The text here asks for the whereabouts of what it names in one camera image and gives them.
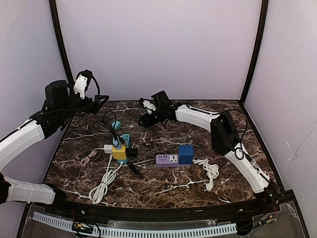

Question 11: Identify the teal small charger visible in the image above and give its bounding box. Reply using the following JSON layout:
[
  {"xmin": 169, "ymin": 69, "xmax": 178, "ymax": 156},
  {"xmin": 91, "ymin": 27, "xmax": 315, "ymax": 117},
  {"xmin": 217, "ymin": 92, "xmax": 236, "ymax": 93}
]
[{"xmin": 111, "ymin": 120, "xmax": 121, "ymax": 130}]

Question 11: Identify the dark blue cube adapter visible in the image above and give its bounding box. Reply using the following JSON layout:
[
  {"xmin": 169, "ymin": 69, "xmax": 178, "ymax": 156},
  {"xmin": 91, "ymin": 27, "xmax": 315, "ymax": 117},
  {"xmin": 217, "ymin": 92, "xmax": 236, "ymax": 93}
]
[{"xmin": 178, "ymin": 145, "xmax": 194, "ymax": 167}]

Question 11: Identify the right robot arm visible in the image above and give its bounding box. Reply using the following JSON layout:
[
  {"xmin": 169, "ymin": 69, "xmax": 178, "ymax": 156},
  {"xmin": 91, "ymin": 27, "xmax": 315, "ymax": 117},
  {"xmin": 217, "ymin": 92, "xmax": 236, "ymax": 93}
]
[{"xmin": 139, "ymin": 97, "xmax": 277, "ymax": 202}]

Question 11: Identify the white USB charger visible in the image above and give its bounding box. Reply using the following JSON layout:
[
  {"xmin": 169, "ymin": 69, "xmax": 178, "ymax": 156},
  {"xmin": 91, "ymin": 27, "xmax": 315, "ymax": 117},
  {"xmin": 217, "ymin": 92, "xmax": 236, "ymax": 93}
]
[{"xmin": 103, "ymin": 145, "xmax": 113, "ymax": 154}]

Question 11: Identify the black frame post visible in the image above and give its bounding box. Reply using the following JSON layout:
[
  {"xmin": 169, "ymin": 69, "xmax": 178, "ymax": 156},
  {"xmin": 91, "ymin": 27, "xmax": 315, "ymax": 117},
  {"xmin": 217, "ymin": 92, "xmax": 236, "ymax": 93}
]
[
  {"xmin": 49, "ymin": 0, "xmax": 74, "ymax": 86},
  {"xmin": 240, "ymin": 0, "xmax": 269, "ymax": 105}
]

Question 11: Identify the light blue USB charger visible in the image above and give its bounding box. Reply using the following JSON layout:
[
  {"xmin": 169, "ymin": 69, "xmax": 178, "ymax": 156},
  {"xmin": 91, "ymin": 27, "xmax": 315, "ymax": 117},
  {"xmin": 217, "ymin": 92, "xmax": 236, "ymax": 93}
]
[{"xmin": 112, "ymin": 137, "xmax": 121, "ymax": 149}]

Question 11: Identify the teal power strip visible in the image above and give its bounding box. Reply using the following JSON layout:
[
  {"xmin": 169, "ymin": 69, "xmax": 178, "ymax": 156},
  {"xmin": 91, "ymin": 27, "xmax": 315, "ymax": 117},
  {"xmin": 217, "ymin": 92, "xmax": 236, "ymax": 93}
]
[{"xmin": 117, "ymin": 133, "xmax": 130, "ymax": 164}]

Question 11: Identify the black front rail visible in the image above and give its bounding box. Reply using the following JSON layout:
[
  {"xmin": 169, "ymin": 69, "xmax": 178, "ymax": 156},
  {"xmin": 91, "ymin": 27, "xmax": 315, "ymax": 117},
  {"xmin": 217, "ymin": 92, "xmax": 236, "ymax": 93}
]
[{"xmin": 29, "ymin": 189, "xmax": 295, "ymax": 225}]

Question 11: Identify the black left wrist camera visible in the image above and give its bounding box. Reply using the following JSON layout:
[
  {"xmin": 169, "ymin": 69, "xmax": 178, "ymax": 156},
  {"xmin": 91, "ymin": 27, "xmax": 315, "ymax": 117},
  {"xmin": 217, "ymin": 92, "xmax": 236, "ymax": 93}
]
[{"xmin": 45, "ymin": 80, "xmax": 69, "ymax": 109}]

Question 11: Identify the pink white charging cable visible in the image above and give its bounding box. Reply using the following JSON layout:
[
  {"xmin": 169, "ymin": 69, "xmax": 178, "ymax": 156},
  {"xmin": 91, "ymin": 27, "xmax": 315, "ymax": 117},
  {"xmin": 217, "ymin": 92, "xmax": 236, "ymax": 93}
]
[{"xmin": 81, "ymin": 149, "xmax": 105, "ymax": 167}]

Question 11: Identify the black USB cable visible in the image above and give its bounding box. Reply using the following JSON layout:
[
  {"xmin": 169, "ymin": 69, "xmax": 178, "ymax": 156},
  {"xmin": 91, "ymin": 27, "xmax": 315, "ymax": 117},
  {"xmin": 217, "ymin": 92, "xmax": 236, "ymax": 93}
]
[{"xmin": 93, "ymin": 113, "xmax": 126, "ymax": 147}]

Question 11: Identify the yellow cube plug adapter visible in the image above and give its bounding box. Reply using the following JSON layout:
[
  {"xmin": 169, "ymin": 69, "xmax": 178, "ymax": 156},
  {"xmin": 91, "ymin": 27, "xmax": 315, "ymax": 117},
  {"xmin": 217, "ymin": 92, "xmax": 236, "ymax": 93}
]
[{"xmin": 112, "ymin": 146, "xmax": 127, "ymax": 160}]

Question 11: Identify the white slotted cable duct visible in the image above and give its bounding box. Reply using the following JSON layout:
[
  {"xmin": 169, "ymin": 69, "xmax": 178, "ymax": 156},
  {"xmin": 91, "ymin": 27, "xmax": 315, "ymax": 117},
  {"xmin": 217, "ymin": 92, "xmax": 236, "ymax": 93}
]
[{"xmin": 32, "ymin": 212, "xmax": 237, "ymax": 238}]

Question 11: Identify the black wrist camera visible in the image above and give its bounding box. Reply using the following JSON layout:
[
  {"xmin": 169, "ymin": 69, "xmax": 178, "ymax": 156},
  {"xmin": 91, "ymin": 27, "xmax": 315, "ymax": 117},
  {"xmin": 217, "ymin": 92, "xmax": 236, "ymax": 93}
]
[
  {"xmin": 151, "ymin": 90, "xmax": 172, "ymax": 110},
  {"xmin": 45, "ymin": 80, "xmax": 69, "ymax": 109}
]

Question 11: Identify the black frame post right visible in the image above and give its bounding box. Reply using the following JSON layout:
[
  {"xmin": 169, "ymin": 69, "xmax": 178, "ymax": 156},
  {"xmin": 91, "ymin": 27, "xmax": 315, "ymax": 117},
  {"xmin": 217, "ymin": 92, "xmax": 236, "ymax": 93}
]
[{"xmin": 240, "ymin": 0, "xmax": 269, "ymax": 105}]

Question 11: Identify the white power strip cord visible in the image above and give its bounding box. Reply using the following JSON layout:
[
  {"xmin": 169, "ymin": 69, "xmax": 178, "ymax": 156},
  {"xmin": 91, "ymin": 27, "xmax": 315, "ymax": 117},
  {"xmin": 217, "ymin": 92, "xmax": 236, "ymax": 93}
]
[{"xmin": 88, "ymin": 155, "xmax": 124, "ymax": 205}]

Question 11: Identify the black power adapter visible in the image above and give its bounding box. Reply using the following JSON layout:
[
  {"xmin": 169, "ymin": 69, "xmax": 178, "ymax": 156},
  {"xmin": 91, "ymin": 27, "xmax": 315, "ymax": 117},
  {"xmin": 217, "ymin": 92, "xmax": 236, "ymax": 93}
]
[{"xmin": 126, "ymin": 148, "xmax": 140, "ymax": 176}]

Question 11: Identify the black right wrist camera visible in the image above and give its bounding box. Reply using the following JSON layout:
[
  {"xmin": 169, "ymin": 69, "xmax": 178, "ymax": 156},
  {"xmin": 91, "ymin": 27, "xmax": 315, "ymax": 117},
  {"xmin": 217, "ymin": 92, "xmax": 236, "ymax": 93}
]
[{"xmin": 151, "ymin": 90, "xmax": 172, "ymax": 110}]

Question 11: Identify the purple strip white cord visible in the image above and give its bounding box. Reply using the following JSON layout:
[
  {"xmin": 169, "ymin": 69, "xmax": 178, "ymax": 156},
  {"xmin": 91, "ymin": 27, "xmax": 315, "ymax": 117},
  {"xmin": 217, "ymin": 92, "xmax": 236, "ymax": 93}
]
[{"xmin": 193, "ymin": 159, "xmax": 220, "ymax": 191}]

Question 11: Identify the purple power strip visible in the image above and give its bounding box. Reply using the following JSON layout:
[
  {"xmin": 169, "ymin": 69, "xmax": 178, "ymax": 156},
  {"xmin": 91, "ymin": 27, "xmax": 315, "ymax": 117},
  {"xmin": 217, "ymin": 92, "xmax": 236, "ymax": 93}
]
[{"xmin": 156, "ymin": 154, "xmax": 191, "ymax": 168}]

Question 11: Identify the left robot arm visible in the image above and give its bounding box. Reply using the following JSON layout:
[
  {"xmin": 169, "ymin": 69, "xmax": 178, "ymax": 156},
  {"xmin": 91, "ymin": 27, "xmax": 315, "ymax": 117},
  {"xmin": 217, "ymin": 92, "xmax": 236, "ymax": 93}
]
[{"xmin": 0, "ymin": 69, "xmax": 109, "ymax": 205}]

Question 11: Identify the black frame post left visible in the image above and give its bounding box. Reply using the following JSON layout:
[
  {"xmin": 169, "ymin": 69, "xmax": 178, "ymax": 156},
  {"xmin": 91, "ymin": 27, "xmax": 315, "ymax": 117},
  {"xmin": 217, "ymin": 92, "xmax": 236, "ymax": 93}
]
[{"xmin": 49, "ymin": 0, "xmax": 74, "ymax": 86}]

